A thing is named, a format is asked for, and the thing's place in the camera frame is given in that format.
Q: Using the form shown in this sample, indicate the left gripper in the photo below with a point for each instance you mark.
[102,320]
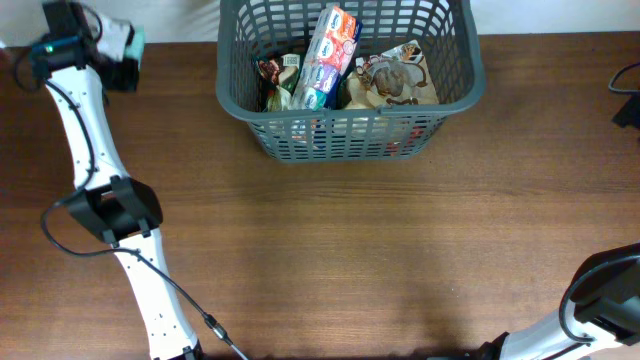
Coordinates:
[131,77]

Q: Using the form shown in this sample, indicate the mint green snack bar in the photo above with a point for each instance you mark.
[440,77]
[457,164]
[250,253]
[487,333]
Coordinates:
[135,49]

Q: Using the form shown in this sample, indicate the green food pouch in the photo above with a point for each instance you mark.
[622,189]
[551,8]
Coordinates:
[281,75]

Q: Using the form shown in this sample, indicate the multicolour tissue pack bundle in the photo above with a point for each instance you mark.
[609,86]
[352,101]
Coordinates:
[327,59]

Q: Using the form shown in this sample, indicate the beige dried mushroom bag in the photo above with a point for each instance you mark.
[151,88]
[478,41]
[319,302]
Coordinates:
[398,76]

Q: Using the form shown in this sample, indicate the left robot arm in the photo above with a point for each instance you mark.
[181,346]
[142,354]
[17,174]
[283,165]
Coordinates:
[83,56]

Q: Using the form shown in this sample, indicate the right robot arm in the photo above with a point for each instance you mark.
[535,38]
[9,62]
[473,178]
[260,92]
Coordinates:
[599,310]

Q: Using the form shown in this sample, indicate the grey plastic lattice basket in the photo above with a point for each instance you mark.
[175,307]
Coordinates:
[444,30]

